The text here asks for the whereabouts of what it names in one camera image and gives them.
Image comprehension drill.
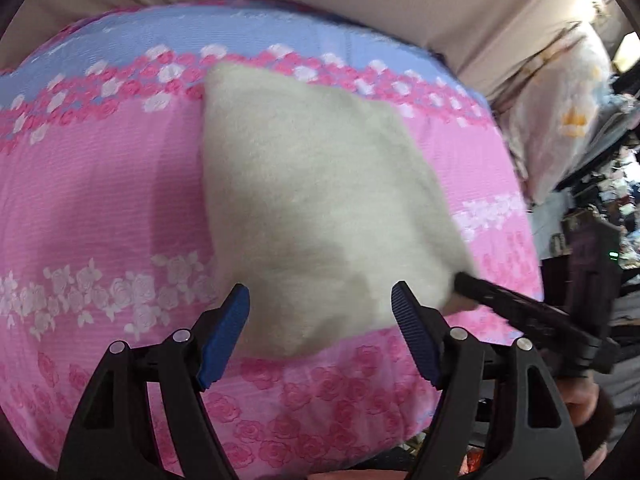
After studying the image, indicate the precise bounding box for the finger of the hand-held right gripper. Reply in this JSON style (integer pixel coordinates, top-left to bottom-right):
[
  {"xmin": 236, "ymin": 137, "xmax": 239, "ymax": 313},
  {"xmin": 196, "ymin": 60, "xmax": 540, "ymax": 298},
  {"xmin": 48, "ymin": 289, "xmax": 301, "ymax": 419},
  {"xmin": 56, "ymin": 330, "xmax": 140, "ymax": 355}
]
[{"xmin": 452, "ymin": 272, "xmax": 603, "ymax": 356}]

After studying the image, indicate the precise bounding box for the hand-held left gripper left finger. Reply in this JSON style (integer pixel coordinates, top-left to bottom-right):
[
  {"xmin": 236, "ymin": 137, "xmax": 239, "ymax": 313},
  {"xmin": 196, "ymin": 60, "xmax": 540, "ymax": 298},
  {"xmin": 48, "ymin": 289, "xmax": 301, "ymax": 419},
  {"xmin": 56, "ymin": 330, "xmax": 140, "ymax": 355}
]
[{"xmin": 57, "ymin": 283, "xmax": 251, "ymax": 480}]

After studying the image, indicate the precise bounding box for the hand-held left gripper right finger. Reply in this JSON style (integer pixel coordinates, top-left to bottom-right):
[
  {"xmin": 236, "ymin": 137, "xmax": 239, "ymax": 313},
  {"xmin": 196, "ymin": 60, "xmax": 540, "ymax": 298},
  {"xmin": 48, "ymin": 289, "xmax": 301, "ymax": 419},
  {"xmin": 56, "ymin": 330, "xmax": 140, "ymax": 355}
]
[{"xmin": 391, "ymin": 281, "xmax": 586, "ymax": 480}]

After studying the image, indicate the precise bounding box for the beige sweater with black hearts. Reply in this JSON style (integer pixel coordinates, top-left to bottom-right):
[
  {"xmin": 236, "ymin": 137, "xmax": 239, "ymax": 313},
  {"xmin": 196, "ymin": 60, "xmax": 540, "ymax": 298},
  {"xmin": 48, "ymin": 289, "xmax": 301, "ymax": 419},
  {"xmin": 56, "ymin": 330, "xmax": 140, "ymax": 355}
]
[{"xmin": 199, "ymin": 60, "xmax": 476, "ymax": 360}]

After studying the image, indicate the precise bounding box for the person's right hand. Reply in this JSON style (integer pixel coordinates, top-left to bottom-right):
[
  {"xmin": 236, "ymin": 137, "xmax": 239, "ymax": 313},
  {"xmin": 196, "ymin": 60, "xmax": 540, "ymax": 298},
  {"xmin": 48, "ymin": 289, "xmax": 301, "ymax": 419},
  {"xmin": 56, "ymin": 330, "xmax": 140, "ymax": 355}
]
[{"xmin": 554, "ymin": 374, "xmax": 617, "ymax": 461}]

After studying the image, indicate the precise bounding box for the floral pillow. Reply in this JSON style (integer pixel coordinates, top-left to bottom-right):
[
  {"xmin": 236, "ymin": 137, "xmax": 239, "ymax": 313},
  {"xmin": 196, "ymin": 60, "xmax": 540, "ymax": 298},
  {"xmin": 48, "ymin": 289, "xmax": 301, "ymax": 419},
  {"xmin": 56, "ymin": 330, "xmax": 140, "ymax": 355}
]
[{"xmin": 492, "ymin": 22, "xmax": 617, "ymax": 206}]

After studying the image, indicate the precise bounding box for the pink floral bedsheet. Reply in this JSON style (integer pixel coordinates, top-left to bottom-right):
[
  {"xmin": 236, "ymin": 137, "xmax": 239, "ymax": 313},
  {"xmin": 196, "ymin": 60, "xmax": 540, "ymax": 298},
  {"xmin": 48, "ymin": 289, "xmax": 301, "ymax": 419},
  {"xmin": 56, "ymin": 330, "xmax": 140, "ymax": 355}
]
[{"xmin": 0, "ymin": 0, "xmax": 546, "ymax": 480}]

